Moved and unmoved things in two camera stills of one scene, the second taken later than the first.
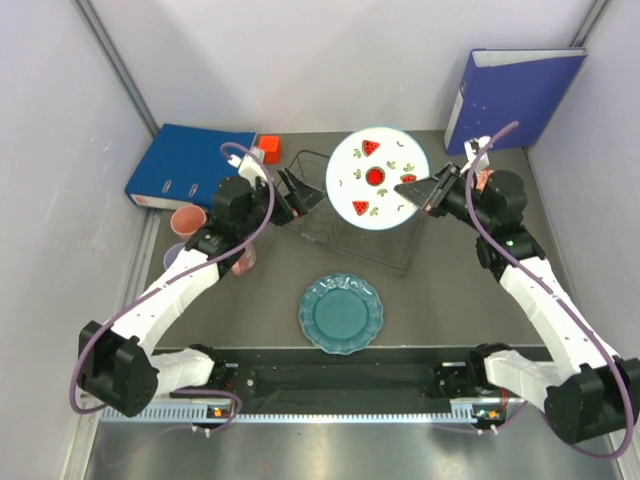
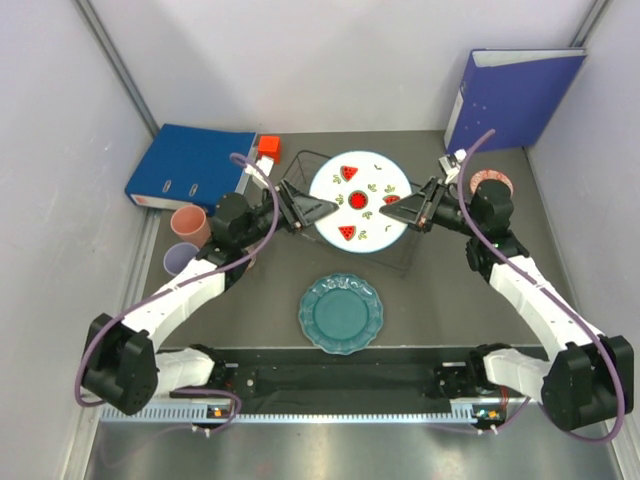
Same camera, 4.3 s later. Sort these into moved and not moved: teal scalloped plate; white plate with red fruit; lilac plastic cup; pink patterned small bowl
Moved: white plate with red fruit
Not moved: lilac plastic cup; pink patterned small bowl; teal scalloped plate
